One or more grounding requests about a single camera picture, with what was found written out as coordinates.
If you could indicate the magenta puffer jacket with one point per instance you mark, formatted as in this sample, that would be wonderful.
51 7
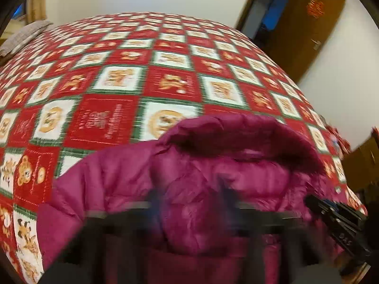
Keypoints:
192 168

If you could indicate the wooden door frame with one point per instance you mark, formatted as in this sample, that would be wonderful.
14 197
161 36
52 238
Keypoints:
248 3

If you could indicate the red bear print blanket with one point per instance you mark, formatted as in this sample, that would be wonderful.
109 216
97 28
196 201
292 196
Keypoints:
118 118

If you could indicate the grey pillow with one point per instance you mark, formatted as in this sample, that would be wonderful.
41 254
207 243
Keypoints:
22 37

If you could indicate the beige curtain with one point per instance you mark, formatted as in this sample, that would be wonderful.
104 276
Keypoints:
37 4

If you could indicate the wooden cabinet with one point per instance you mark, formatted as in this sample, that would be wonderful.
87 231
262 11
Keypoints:
362 165

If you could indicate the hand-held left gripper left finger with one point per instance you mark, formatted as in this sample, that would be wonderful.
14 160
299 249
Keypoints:
154 213

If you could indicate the brown wooden door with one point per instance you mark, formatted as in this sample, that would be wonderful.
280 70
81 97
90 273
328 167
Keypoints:
305 35

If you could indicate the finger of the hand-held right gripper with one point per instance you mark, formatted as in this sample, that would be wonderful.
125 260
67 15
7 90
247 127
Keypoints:
315 204

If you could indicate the window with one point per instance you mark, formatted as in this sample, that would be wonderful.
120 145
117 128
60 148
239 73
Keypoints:
20 11

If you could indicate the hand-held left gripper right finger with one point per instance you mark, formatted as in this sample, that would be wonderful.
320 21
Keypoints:
228 205

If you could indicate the red door decoration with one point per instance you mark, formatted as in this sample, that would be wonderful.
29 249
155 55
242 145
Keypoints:
315 7

